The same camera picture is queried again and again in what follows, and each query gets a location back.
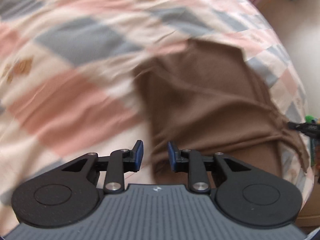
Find checkered pink grey quilt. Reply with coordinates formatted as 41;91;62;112
1;0;313;216

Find brown long sleeve sweater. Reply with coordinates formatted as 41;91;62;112
133;39;310;184

